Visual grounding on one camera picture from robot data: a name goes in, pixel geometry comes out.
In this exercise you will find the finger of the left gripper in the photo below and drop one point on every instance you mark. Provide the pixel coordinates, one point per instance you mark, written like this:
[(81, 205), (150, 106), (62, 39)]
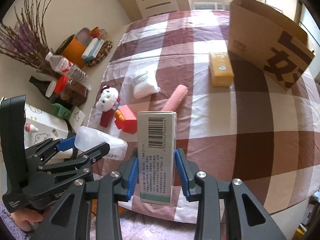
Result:
[(85, 159), (44, 151)]

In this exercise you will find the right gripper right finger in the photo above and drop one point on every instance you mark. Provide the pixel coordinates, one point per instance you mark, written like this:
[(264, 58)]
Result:
[(187, 171)]

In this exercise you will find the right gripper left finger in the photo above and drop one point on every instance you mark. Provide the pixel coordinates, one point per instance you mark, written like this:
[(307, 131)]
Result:
[(129, 175)]

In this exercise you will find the white translucent plastic bottle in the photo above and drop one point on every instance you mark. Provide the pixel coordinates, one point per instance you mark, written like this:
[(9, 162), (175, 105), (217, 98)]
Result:
[(87, 138)]

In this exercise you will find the grey-green barcode carton box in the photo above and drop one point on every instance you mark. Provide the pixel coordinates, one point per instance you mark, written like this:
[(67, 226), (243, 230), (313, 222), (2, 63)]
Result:
[(156, 133)]

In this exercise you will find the red toy box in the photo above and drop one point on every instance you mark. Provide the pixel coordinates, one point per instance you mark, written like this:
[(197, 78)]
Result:
[(125, 119)]

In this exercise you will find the white plush toy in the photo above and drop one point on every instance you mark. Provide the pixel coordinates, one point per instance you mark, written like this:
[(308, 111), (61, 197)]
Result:
[(108, 99)]

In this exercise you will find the pink hair roller brush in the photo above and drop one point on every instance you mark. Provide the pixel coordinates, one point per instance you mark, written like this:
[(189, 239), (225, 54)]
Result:
[(176, 98)]

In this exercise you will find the white pouch packet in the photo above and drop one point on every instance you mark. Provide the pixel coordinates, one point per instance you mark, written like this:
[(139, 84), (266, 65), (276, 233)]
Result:
[(144, 83)]

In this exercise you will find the yellow cartoon carton box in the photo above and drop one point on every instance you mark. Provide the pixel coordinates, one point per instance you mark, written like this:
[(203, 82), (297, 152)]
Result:
[(221, 70)]

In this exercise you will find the person's left hand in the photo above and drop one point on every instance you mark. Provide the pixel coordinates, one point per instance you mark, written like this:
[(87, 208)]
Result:
[(25, 218)]

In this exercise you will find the white cartoon container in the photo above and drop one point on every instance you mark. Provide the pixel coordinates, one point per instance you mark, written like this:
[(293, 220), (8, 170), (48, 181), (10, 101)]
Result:
[(40, 126)]

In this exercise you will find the green plastic holder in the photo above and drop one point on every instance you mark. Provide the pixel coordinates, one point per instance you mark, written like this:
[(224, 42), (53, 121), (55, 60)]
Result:
[(61, 112)]

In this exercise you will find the checkered tablecloth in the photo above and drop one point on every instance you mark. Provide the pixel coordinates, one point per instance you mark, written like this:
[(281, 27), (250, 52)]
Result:
[(254, 130)]

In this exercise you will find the dark glass bottle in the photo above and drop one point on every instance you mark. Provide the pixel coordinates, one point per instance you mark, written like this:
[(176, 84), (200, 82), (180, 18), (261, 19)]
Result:
[(46, 88)]

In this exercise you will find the red-lid jar brown contents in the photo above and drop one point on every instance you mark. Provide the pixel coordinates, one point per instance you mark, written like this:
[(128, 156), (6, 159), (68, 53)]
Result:
[(71, 91)]

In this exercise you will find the clear water bottle red label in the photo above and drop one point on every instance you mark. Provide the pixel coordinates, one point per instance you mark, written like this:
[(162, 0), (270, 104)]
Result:
[(63, 66)]

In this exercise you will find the dried purple flower bunch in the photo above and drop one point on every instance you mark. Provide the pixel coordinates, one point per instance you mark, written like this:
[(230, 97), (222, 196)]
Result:
[(26, 42)]

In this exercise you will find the white blue box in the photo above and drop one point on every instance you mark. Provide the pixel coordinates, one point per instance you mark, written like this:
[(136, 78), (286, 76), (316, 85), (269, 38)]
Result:
[(92, 49)]

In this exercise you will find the woven round trivet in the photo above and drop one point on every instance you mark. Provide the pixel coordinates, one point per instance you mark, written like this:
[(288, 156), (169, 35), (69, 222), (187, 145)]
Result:
[(103, 52)]

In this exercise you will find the orange glass cup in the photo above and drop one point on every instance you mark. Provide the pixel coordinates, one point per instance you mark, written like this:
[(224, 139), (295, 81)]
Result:
[(98, 33)]

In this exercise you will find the brown paper bag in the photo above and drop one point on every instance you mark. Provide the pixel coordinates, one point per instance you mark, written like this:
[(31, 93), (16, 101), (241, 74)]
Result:
[(269, 40)]

